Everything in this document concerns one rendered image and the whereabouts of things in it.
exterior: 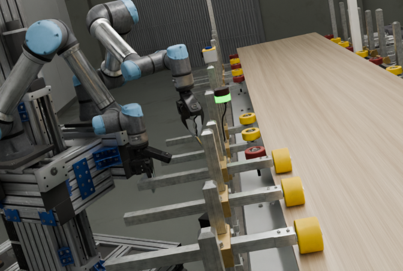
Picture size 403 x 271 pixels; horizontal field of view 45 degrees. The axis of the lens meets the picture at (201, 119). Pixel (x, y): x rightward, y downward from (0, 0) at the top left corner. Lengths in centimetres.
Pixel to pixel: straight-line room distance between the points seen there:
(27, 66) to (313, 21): 725
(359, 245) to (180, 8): 879
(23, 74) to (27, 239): 104
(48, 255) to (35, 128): 65
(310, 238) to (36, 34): 117
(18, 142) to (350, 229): 137
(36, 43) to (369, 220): 124
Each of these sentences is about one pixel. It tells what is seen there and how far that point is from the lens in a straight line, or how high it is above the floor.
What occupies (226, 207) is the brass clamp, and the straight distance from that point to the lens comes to 140.
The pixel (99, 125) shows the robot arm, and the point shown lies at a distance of 189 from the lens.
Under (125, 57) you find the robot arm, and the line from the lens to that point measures 190.
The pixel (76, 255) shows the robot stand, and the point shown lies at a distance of 256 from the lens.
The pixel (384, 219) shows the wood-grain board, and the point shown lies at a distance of 135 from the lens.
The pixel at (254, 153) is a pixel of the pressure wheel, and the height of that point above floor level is 90.
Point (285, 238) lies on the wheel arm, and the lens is 120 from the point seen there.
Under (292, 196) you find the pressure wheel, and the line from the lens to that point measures 141.
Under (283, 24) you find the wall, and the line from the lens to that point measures 897.
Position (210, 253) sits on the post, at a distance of 97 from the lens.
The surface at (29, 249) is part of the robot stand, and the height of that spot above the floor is 47.
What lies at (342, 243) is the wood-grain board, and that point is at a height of 90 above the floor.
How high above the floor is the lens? 156
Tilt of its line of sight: 15 degrees down
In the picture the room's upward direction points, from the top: 12 degrees counter-clockwise
